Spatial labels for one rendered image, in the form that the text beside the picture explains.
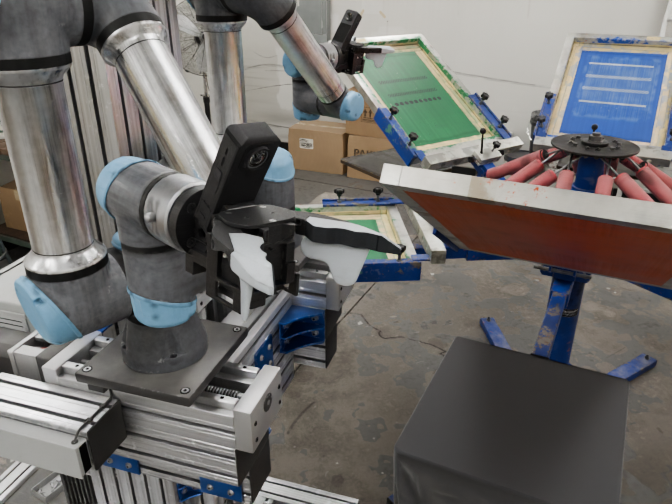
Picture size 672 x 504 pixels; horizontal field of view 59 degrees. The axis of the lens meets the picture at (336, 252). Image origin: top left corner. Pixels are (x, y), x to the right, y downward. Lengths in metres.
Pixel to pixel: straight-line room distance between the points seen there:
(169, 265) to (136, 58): 0.30
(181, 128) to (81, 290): 0.29
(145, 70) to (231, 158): 0.35
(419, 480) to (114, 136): 0.93
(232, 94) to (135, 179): 0.84
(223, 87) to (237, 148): 0.96
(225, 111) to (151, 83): 0.66
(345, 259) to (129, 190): 0.24
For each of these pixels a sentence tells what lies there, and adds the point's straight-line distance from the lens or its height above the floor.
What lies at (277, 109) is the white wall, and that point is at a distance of 6.71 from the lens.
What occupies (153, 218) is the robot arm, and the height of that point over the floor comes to 1.66.
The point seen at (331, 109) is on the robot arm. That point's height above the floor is 1.55.
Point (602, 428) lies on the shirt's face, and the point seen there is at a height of 0.95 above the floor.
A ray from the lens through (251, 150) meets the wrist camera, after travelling 0.52.
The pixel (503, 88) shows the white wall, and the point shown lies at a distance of 5.76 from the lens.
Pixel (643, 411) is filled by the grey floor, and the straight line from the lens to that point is 3.24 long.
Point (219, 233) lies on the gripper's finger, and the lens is 0.50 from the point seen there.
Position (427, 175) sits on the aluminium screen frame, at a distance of 1.08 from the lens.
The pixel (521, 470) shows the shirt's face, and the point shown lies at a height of 0.95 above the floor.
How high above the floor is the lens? 1.89
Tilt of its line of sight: 26 degrees down
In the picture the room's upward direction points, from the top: straight up
